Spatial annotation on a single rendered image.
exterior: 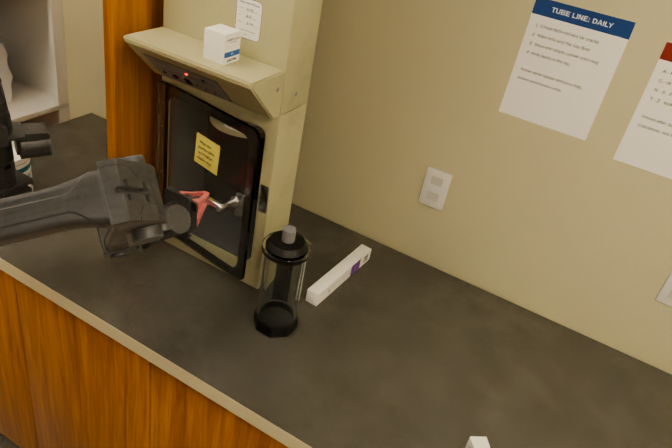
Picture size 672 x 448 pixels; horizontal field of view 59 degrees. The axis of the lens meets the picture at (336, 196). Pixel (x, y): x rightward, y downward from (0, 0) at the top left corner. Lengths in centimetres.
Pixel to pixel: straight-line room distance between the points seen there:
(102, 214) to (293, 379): 71
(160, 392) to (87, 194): 83
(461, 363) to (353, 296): 31
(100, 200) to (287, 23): 60
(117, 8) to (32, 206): 71
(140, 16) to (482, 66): 79
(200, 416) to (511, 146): 97
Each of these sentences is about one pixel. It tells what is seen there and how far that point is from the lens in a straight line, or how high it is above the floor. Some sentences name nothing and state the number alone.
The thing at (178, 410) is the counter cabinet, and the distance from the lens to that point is 147.
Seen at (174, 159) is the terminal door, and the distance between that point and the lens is 145.
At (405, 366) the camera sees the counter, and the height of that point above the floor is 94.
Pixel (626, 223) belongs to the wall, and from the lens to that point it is 156.
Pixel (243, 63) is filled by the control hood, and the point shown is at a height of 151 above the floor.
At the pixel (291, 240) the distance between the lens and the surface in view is 124.
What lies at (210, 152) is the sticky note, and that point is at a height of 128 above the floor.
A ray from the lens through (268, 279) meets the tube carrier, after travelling 128.
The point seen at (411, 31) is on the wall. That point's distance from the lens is 153.
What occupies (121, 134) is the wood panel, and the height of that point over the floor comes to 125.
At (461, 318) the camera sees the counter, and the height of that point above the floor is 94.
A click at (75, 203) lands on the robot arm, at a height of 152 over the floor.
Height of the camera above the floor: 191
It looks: 31 degrees down
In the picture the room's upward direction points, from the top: 11 degrees clockwise
